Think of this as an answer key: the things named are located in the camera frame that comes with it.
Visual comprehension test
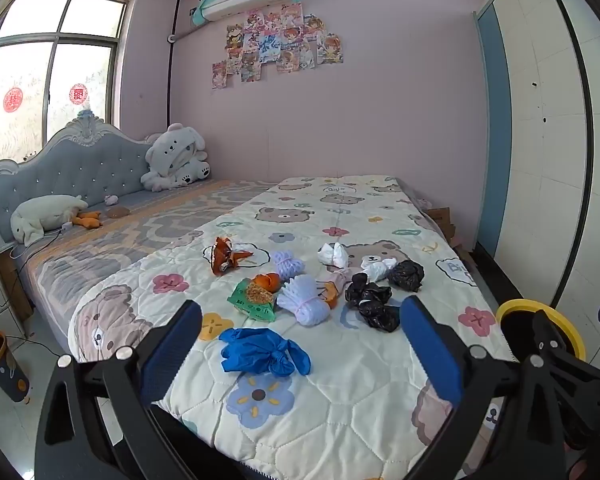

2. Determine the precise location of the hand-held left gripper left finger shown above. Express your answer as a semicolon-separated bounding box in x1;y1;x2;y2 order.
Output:
34;300;203;480

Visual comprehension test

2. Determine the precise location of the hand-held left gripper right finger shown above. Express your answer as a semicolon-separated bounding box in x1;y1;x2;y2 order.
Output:
400;295;567;480

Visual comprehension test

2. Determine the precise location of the yellow-rimmed black trash bin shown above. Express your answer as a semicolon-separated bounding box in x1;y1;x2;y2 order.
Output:
495;299;587;366

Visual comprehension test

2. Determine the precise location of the whole orange peel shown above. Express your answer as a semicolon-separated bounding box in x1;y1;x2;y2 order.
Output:
252;272;283;295

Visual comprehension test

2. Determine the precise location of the large crumpled black plastic bag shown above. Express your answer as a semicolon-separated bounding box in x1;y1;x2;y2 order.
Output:
344;272;402;334

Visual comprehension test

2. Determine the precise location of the blue tied plastic bag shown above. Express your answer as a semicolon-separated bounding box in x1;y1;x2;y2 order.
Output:
219;327;312;377

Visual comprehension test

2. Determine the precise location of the small crumpled black plastic bag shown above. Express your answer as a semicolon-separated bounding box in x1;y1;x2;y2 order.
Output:
386;259;426;293

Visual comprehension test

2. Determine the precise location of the green snack packet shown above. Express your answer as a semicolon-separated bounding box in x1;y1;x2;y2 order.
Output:
227;279;277;322

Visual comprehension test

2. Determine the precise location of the bear-print cream quilt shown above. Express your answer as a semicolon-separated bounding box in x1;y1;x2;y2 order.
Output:
67;175;511;478

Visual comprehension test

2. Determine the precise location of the orange snack wrapper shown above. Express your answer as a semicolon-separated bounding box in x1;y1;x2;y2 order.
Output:
203;236;257;277

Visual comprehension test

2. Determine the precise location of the grey and orange patterned bedsheet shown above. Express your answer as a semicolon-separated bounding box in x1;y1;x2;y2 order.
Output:
17;177;286;366

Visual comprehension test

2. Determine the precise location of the knotted pink plastic bag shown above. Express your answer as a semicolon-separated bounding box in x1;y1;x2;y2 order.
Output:
316;267;355;306

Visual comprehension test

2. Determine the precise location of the cardboard box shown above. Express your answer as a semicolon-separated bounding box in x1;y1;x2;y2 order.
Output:
425;206;458;243

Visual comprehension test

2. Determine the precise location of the large purple foam fruit net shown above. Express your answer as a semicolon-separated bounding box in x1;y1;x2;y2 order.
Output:
276;274;332;327

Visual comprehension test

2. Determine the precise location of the small purple foam fruit net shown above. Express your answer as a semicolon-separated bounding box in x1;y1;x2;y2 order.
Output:
271;250;305;281

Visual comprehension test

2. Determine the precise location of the brown-rimmed patterned floor bin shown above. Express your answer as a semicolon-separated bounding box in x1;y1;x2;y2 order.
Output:
0;331;31;403

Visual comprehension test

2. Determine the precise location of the white plush goose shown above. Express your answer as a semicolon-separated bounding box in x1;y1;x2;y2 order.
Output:
10;194;88;247

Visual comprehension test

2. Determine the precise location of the large white plush dog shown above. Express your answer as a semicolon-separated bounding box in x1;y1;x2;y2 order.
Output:
140;123;212;192

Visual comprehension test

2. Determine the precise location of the grey tufted bed headboard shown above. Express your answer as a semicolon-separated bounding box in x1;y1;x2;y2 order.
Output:
0;110;168;256

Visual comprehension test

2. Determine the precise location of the white and blue wardrobe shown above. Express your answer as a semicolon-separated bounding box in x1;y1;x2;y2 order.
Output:
472;0;600;361

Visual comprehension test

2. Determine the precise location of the metal-framed window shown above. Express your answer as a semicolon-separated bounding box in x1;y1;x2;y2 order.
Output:
0;0;133;176

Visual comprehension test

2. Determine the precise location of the white air conditioner pipe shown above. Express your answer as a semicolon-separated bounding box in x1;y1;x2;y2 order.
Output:
166;22;203;45

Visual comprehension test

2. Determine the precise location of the white charging cable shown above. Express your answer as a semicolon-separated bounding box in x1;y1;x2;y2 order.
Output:
9;221;73;261

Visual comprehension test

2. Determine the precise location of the cluster of cartoon wall posters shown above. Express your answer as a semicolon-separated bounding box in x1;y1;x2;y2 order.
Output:
211;2;344;91

